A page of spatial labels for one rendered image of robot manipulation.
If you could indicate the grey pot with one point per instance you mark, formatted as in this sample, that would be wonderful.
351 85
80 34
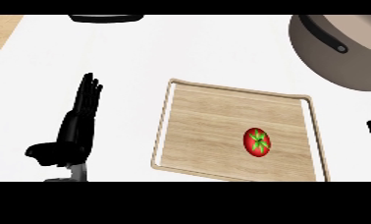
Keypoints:
333 57

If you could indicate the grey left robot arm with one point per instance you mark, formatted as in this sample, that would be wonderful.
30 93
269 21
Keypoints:
77 173

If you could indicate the black appliance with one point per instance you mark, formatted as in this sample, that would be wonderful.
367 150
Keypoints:
107 17

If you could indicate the red tomato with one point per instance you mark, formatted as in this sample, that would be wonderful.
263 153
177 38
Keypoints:
257 142

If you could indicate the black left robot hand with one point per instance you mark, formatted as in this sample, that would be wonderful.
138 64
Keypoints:
76 126

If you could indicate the pale wooden board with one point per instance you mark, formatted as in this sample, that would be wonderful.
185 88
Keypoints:
7 28

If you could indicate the pale wooden tray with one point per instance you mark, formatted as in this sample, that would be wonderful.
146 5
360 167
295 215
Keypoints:
232 129

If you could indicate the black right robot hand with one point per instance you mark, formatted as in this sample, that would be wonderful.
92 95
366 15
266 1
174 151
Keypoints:
369 126

